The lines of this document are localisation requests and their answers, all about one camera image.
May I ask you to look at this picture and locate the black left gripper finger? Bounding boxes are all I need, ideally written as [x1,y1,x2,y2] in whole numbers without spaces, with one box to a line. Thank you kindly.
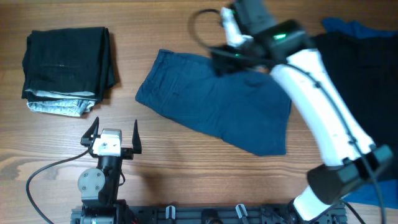
[81,117,99,140]
[132,120,141,150]

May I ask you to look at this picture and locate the blue shorts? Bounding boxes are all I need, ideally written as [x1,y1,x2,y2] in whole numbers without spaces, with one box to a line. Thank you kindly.
[135,49,292,156]

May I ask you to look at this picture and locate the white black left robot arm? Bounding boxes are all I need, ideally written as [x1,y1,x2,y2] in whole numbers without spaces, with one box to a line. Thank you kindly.
[70,118,142,224]

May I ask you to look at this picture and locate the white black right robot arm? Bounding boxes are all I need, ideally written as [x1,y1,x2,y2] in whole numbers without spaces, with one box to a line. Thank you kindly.
[219,1,393,223]

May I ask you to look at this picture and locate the folded black trousers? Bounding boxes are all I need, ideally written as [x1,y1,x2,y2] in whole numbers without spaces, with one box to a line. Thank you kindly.
[21,27,116,101]

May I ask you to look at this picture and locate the black t-shirt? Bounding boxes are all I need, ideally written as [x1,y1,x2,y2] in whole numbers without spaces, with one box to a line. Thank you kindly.
[312,32,398,181]

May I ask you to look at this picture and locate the blue garment under black shirt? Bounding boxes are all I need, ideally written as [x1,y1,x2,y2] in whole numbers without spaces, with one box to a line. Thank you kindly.
[321,17,398,210]

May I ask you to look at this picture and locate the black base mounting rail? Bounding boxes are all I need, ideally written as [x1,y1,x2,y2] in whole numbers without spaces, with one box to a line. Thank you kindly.
[70,203,348,224]

